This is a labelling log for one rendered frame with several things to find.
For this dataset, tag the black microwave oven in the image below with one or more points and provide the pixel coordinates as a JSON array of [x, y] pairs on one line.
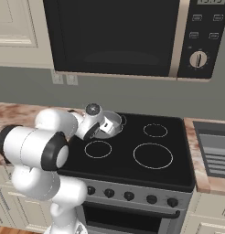
[[117, 36]]

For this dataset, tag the grey oven front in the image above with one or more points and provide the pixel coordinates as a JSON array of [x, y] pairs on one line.
[[141, 210]]

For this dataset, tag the black oven door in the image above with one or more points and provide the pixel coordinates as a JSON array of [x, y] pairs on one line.
[[123, 221]]

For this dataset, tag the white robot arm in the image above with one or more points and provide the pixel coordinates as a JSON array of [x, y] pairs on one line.
[[32, 146]]

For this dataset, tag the white wall socket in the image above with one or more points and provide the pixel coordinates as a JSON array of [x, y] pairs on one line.
[[72, 79], [57, 77]]

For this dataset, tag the cream wall cupboard door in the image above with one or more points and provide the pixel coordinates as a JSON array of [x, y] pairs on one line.
[[13, 24]]

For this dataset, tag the cream base cupboard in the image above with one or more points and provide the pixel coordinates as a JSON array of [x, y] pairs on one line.
[[7, 207], [208, 213]]

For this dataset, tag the beige microwave knob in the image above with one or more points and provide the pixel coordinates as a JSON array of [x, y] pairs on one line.
[[198, 59]]

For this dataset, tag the grey sink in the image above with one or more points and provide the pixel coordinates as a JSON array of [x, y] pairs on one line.
[[215, 149]]

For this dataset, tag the silver pot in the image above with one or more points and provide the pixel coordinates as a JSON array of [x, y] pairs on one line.
[[116, 119]]

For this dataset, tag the black stove knob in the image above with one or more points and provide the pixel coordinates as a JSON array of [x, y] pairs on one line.
[[91, 190], [172, 202], [151, 199], [109, 193], [129, 195]]

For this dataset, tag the black hob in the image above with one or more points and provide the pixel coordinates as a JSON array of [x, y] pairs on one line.
[[141, 170]]

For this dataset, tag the black microwave door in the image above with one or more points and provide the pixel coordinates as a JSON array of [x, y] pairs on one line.
[[111, 33]]

